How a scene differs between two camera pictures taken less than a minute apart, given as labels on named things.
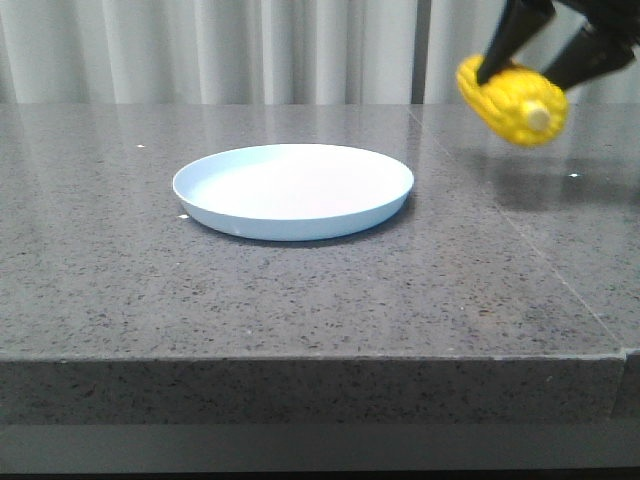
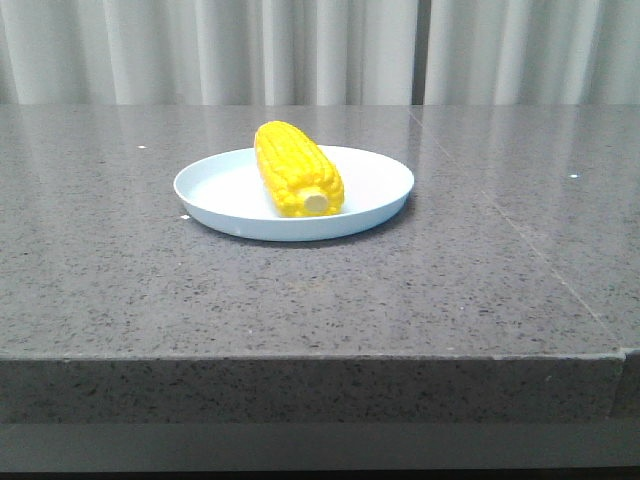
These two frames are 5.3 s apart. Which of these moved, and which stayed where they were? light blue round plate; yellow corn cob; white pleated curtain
Moved: yellow corn cob
Stayed: light blue round plate; white pleated curtain
